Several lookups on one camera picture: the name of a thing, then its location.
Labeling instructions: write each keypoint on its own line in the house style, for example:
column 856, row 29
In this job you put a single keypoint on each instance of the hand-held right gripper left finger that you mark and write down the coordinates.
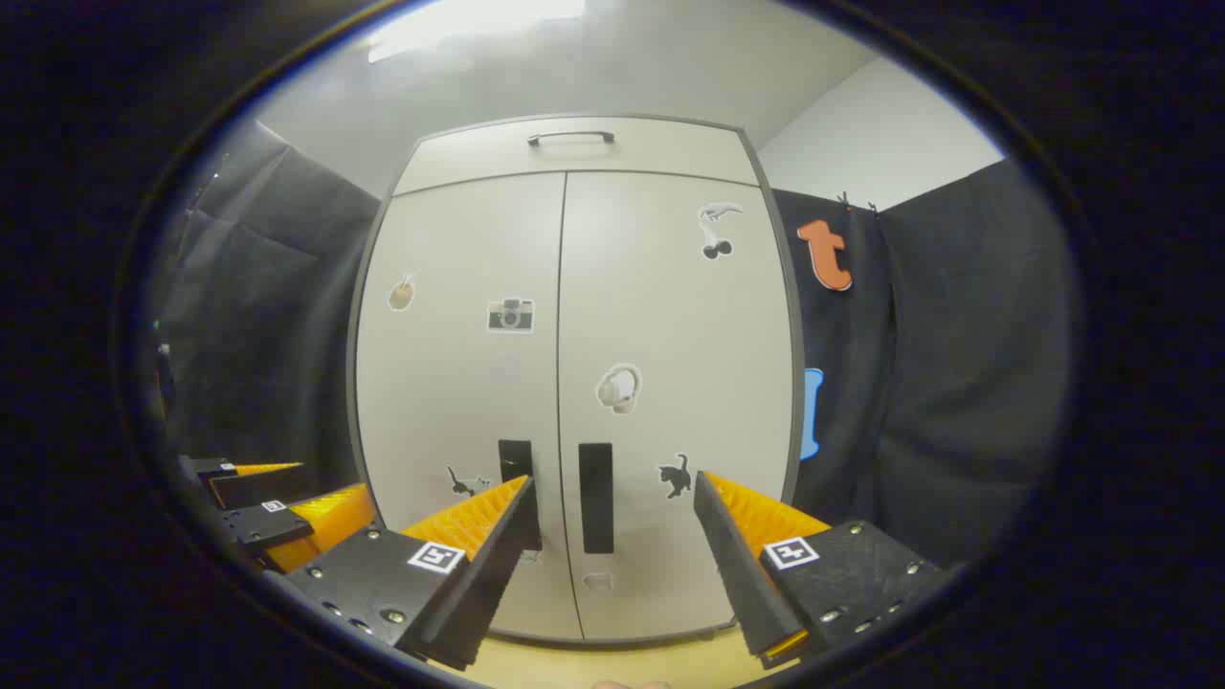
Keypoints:
column 498, row 565

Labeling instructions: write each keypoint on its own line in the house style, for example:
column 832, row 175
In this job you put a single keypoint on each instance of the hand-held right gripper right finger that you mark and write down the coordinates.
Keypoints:
column 732, row 565

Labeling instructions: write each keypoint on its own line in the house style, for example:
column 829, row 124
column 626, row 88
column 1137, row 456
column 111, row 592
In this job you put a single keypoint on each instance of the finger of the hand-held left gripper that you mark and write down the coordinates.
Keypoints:
column 258, row 486
column 263, row 525

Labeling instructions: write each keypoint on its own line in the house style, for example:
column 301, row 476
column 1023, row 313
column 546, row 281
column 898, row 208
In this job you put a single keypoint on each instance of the white shoe cabinet door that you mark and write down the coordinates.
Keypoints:
column 450, row 383
column 670, row 335

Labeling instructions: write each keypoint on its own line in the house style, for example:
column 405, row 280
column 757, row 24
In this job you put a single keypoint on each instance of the white double-door shoe cabinet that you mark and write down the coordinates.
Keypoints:
column 796, row 383

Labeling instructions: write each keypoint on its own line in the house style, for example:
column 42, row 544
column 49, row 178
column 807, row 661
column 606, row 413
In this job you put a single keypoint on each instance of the white cabinet drawer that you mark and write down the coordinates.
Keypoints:
column 478, row 158

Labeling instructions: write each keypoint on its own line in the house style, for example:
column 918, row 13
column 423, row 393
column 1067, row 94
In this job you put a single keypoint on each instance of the black backdrop cloth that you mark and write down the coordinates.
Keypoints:
column 957, row 383
column 258, row 335

